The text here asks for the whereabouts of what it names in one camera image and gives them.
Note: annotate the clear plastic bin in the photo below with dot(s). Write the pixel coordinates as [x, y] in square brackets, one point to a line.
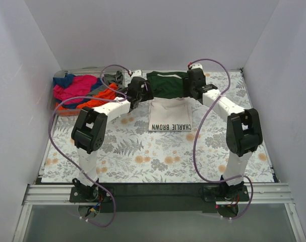
[87, 87]

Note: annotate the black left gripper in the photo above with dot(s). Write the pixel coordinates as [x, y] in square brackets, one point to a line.
[147, 91]

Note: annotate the pink t-shirt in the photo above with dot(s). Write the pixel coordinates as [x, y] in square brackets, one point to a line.
[74, 88]

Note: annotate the orange t-shirt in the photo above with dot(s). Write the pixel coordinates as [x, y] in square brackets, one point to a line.
[100, 99]

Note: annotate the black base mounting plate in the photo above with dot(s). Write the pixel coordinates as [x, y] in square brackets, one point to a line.
[159, 197]

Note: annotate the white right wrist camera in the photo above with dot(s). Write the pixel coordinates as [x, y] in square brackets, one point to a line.
[192, 66]

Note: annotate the white and green t-shirt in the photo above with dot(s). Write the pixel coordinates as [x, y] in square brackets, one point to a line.
[170, 109]

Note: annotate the aluminium frame rail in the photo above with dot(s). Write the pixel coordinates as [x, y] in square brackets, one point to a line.
[47, 194]

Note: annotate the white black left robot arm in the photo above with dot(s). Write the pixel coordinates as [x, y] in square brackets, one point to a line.
[89, 131]

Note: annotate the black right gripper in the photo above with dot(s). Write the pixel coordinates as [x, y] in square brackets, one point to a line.
[187, 84]

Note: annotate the floral patterned table mat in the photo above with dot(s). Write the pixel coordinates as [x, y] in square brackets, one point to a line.
[132, 154]

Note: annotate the grey t-shirt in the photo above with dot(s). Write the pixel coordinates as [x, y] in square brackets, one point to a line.
[117, 78]

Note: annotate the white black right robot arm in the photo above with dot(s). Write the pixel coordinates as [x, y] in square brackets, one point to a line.
[243, 134]

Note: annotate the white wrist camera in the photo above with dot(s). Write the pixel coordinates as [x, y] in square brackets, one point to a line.
[192, 66]
[136, 73]

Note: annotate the navy blue t-shirt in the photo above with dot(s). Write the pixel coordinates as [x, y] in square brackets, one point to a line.
[64, 81]

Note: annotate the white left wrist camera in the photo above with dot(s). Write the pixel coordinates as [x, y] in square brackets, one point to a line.
[136, 73]

